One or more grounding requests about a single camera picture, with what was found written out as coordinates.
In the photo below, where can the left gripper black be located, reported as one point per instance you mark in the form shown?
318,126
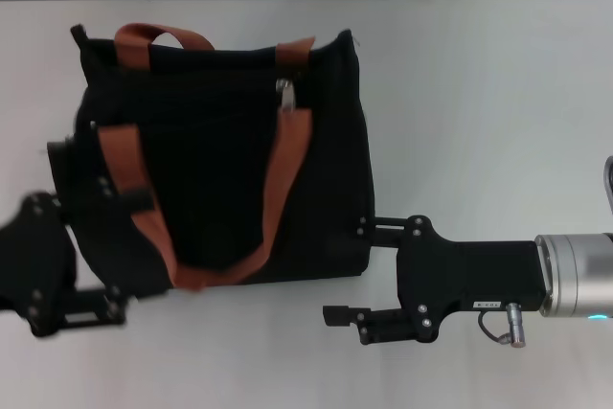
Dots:
33,260

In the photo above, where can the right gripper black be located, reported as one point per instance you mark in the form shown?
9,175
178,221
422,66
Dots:
469,275

